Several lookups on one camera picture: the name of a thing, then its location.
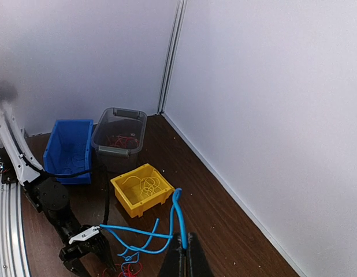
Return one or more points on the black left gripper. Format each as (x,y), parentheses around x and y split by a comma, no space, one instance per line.
(98,245)

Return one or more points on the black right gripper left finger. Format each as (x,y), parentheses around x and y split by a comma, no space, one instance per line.
(174,262)

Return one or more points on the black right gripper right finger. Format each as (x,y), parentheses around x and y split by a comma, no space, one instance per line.
(196,262)

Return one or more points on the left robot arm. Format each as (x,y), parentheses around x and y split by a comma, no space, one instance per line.
(46,194)

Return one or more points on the yellow plastic bin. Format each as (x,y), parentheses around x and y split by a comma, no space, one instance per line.
(141,189)

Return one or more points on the blue plastic bin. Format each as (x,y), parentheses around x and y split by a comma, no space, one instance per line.
(68,151)

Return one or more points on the clear grey plastic tub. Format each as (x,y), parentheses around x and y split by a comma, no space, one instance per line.
(118,138)

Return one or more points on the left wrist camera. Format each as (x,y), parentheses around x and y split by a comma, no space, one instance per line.
(85,235)

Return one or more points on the front aluminium rail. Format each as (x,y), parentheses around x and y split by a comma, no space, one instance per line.
(13,257)

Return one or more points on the left corner aluminium post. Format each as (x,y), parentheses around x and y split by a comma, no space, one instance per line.
(171,54)

